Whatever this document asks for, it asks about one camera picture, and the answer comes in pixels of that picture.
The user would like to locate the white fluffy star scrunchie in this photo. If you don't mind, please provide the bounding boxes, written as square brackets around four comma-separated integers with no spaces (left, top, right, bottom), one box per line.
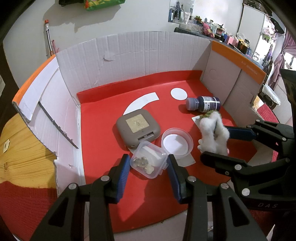
[197,111,230,156]

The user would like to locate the clear small plastic box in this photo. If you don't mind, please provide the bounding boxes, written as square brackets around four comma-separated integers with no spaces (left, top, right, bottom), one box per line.
[130,141,168,179]

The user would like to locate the red knitted table mat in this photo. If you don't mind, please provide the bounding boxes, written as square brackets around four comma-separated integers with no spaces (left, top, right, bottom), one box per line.
[0,104,280,241]

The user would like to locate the small green fuzzy scrunchie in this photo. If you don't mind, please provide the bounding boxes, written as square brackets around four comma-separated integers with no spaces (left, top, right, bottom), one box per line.
[199,110,215,119]

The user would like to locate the clear round lid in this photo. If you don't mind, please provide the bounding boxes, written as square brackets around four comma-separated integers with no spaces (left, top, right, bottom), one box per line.
[161,128,194,159]

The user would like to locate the dark purple bottle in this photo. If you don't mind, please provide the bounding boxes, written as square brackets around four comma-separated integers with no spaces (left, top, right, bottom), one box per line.
[186,96,221,113]

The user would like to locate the red felt box liner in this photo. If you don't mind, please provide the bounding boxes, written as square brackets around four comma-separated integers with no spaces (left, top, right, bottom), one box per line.
[76,70,258,234]

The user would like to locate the purple curtain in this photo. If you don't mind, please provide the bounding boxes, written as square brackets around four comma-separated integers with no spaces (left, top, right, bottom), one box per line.
[268,31,295,90]

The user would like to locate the orange white cardboard box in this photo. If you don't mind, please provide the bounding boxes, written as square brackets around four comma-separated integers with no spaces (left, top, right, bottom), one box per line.
[11,31,267,241]

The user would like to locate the grey square case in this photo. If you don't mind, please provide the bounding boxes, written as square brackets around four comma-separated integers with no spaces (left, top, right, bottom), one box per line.
[116,109,161,149]

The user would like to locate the dark cloth side table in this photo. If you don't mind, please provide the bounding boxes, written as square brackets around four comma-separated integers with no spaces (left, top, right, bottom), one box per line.
[174,27,265,70]

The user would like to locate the white tall cabinet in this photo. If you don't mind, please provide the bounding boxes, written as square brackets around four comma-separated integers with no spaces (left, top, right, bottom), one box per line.
[237,4,273,62]

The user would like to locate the green snack bag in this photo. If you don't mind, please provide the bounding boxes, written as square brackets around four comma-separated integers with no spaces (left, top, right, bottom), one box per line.
[84,0,125,11]

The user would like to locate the orange grey broom handle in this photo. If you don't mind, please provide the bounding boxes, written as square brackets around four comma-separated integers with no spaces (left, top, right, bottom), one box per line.
[44,20,56,56]

